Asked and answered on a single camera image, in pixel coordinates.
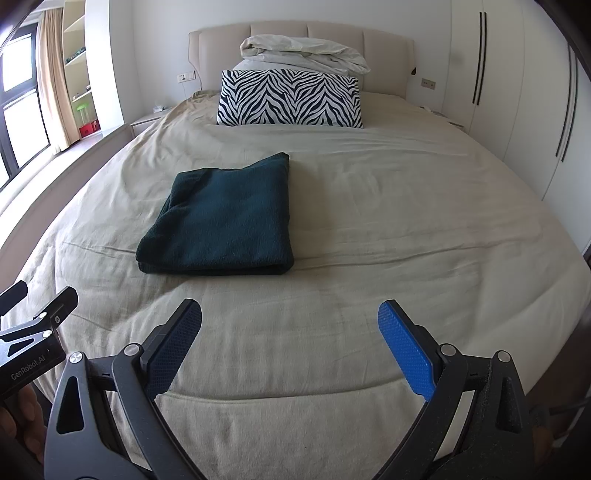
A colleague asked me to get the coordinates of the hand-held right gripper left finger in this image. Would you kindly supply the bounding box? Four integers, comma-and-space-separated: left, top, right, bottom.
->
44, 298, 208, 480

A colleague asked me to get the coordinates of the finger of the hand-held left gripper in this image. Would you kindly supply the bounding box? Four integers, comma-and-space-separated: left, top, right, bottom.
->
0, 286, 78, 358
0, 281, 29, 317

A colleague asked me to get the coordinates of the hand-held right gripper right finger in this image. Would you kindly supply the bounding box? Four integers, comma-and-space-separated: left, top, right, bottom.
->
369, 300, 555, 480

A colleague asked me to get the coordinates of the dark teal fleece cloth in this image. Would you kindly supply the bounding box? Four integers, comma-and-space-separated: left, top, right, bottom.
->
135, 152, 295, 276

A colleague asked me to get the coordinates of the person's left hand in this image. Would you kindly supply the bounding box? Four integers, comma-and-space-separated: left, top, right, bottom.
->
0, 385, 49, 467

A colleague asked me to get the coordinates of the bed with beige sheet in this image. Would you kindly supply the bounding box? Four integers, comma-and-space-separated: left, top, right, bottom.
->
0, 90, 591, 462

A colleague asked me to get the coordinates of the black framed window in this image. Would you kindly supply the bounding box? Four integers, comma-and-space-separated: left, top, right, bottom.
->
0, 21, 51, 190

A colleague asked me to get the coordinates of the white nightstand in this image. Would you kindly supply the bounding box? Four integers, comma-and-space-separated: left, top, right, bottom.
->
420, 106, 465, 132
130, 105, 176, 137

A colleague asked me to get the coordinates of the beige curtain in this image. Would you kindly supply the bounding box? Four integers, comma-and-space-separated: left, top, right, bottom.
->
36, 9, 81, 155

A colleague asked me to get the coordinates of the zebra print pillow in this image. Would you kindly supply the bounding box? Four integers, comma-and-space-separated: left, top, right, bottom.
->
216, 69, 364, 129

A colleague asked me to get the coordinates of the beige padded headboard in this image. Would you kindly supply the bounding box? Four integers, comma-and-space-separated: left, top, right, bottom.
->
188, 21, 415, 97

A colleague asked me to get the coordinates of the white wardrobe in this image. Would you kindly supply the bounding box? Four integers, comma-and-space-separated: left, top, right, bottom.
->
443, 0, 591, 204

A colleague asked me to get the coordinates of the crumpled white duvet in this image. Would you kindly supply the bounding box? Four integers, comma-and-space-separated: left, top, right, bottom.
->
232, 34, 371, 77

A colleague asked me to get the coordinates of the white wall shelf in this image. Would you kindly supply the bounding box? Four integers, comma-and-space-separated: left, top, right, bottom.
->
62, 0, 100, 139

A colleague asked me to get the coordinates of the black wardrobe handle pair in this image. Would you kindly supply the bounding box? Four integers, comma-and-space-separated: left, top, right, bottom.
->
472, 11, 487, 104
555, 44, 579, 162

